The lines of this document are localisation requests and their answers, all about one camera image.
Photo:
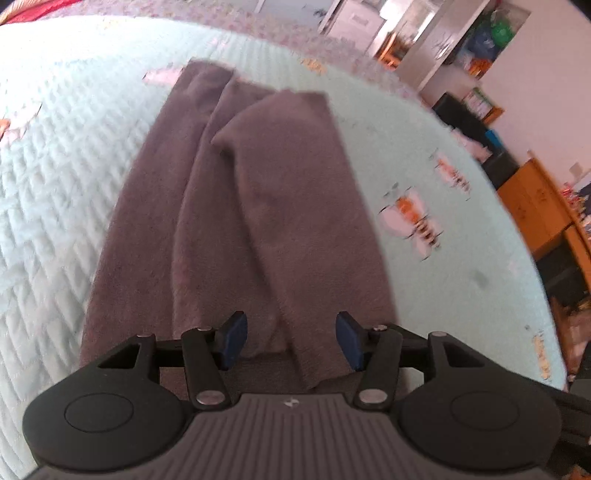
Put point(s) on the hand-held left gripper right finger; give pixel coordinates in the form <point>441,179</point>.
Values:
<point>350,339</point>

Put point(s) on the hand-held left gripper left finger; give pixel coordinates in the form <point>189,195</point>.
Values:
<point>234,339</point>

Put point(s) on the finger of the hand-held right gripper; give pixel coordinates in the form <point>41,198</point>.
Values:
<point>577,415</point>

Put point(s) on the grey knitted sweater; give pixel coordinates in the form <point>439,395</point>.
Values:
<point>277,207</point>

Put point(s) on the wooden stool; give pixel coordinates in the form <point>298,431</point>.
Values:
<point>570,327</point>

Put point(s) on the wooden desk cabinet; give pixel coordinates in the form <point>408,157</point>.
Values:
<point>535,203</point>

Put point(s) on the mint quilted bee blanket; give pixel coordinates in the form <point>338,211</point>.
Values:
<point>69,184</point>

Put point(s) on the white cloth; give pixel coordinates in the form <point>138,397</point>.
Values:
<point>471,143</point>

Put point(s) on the blue cloth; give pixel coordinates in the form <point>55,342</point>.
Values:
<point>494,138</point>

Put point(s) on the black sofa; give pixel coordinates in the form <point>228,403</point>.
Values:
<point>455,113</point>

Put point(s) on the green and white carton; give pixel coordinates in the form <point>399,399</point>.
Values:
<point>478,101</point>

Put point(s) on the wooden dining chair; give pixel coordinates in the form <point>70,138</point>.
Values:
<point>392,50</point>

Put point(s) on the white room door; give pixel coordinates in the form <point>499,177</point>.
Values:
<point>438,50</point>

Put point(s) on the floral heart-print bed sheet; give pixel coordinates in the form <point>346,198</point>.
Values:
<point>286,34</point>

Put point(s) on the white drawer unit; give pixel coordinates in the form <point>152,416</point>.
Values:
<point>355,21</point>

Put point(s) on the blue shopping bag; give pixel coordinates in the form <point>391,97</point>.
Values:
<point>480,39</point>

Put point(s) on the white sliding-door wardrobe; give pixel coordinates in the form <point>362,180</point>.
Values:
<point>295,5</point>

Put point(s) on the green shopping bag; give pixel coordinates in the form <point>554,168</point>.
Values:
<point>501,32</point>

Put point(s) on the red cloth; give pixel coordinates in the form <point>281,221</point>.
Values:
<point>37,9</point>

